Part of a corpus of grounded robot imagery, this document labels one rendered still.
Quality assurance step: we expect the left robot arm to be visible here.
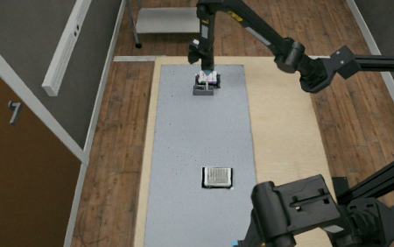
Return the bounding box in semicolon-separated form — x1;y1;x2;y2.
238;174;386;247

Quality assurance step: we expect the white grid rack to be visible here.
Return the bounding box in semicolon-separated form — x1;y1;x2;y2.
205;167;230;187

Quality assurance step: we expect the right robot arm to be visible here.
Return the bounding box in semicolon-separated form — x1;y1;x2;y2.
187;0;328;89

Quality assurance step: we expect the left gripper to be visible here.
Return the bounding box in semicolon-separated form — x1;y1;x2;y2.
231;240;243;247

